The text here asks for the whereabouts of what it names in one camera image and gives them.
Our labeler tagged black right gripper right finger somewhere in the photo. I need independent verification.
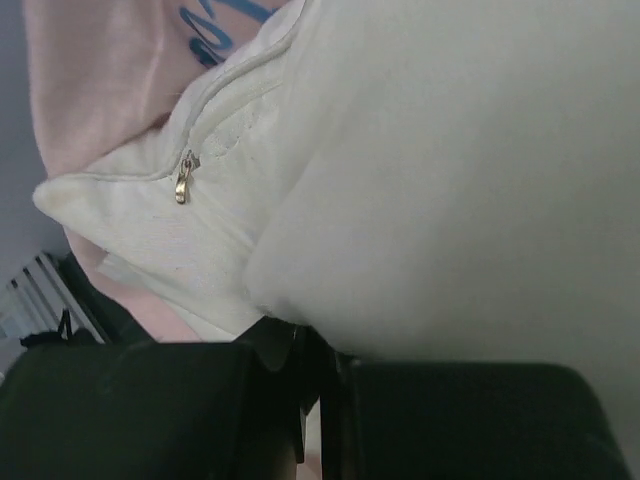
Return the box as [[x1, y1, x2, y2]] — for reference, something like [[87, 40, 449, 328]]
[[299, 328, 631, 479]]

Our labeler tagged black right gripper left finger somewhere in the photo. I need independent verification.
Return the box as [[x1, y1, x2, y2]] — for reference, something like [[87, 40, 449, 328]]
[[1, 322, 313, 479]]

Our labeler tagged white pillow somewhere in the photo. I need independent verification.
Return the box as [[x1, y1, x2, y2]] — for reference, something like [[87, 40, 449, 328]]
[[32, 0, 640, 364]]

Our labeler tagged pink purple printed pillowcase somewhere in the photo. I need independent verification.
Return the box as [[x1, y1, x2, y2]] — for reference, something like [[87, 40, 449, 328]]
[[24, 1, 300, 341]]

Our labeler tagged gold pillow zipper pull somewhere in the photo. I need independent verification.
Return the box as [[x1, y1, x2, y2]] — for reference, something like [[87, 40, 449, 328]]
[[174, 151, 200, 205]]

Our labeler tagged left aluminium rail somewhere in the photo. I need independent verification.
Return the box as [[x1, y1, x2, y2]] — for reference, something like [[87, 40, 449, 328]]
[[1, 253, 107, 343]]

